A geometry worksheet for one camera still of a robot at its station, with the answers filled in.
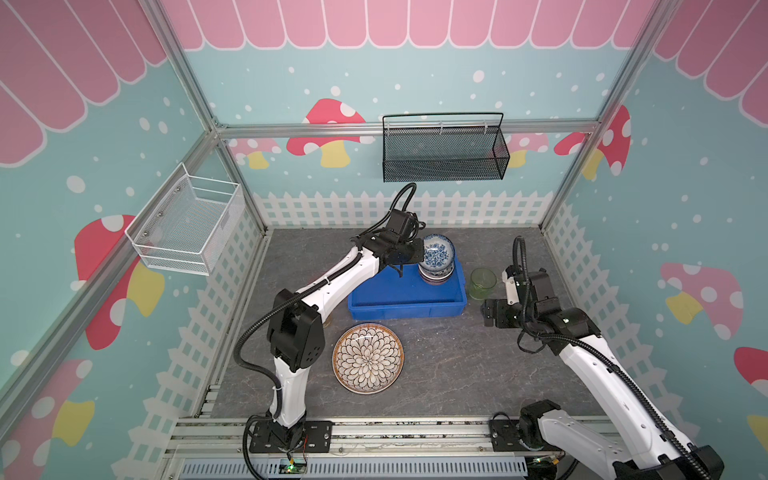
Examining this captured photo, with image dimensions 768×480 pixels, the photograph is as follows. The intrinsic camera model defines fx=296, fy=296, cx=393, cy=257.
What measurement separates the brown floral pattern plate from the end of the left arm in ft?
0.83

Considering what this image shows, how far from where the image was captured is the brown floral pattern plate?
824mm

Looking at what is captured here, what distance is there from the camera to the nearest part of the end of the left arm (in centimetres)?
64
